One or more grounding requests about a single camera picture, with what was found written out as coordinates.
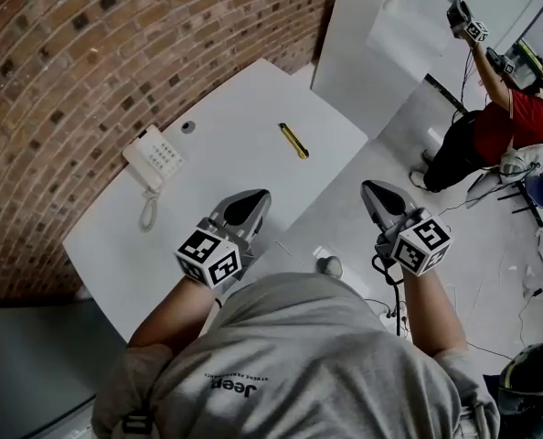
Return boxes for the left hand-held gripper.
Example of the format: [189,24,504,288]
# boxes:
[175,188,272,289]

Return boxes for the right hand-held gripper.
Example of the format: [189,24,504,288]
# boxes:
[360,179,453,277]

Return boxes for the yellow utility knife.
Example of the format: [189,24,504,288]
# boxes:
[278,123,310,160]

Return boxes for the person's left forearm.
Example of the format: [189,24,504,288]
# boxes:
[126,273,228,352]

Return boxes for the person's right forearm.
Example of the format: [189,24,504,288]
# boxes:
[400,262,470,357]

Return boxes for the person's grey shoe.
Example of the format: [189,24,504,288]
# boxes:
[314,254,345,279]

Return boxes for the white desk telephone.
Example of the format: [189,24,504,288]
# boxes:
[122,124,186,192]

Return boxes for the white bag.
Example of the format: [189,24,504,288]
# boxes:
[498,143,543,183]

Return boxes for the person's grey t-shirt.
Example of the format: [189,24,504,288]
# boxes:
[90,272,502,439]

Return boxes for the black helmet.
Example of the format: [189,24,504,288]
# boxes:
[496,340,543,439]

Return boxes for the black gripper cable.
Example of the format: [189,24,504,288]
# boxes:
[370,252,409,337]

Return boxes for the white coiled telephone cord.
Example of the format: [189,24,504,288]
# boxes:
[137,184,164,234]

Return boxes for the black strap buckle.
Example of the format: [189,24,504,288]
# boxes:
[121,410,154,439]

